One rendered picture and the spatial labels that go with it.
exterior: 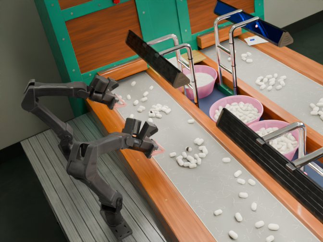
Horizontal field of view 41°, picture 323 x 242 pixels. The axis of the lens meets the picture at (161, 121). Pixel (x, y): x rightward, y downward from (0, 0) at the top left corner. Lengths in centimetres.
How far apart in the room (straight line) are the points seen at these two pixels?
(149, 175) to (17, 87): 178
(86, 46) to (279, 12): 245
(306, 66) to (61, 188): 147
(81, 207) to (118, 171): 26
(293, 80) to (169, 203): 108
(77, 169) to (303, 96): 127
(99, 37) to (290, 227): 151
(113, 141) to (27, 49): 179
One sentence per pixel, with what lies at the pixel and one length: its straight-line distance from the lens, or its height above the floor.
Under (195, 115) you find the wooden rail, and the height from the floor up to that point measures 76.
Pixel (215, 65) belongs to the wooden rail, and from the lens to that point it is 260.
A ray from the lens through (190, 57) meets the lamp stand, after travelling 212.
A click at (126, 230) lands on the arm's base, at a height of 68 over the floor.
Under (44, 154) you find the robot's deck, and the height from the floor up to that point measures 67.
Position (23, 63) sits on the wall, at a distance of 335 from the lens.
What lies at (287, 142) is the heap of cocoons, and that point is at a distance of 200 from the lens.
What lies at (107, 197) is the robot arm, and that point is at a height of 85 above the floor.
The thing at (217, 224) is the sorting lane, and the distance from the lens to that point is 166.
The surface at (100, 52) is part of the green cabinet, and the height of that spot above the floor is 96.
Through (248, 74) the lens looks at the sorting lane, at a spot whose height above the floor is 74.
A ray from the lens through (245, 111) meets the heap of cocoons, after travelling 224.
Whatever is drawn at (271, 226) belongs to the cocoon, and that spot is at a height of 76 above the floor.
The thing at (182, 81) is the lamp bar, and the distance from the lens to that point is 188.
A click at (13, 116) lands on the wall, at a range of 350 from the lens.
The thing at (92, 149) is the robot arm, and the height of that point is 111.
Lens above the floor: 200
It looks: 34 degrees down
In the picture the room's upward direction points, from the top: 12 degrees counter-clockwise
